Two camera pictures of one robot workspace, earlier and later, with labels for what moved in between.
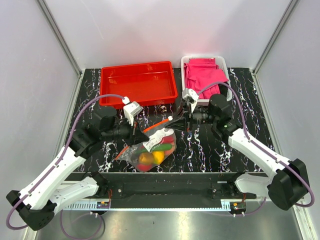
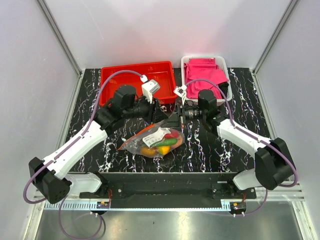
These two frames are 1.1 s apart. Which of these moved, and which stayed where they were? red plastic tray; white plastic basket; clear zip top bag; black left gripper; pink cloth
Moved: black left gripper; clear zip top bag
Stayed: red plastic tray; white plastic basket; pink cloth
